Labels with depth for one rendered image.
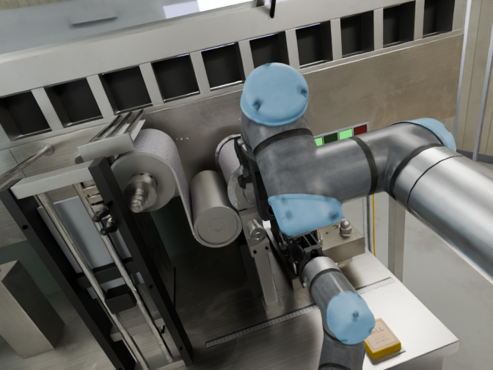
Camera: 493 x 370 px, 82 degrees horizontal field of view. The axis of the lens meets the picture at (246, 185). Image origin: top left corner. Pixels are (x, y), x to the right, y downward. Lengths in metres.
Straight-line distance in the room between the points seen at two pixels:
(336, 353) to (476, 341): 1.46
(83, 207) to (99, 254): 0.11
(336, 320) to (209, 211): 0.36
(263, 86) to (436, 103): 1.08
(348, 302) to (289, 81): 0.37
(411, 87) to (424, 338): 0.84
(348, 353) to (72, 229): 0.55
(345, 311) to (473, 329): 1.56
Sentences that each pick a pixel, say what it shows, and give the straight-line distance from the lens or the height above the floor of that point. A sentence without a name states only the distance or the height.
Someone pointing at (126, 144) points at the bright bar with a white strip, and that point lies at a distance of 0.61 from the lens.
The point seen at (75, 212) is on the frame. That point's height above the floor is 1.36.
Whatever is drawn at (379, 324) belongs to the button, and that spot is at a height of 0.92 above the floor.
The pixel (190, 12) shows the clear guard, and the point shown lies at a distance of 0.96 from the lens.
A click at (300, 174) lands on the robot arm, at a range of 0.31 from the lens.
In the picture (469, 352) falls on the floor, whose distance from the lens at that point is 1.97.
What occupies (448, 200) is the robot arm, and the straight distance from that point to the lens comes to 0.30.
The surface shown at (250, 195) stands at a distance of 0.67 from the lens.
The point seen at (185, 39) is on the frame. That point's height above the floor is 1.61.
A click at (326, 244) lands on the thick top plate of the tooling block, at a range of 0.83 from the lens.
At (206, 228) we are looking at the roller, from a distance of 0.72.
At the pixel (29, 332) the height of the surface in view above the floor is 0.99.
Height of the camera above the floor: 1.56
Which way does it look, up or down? 26 degrees down
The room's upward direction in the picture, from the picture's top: 13 degrees counter-clockwise
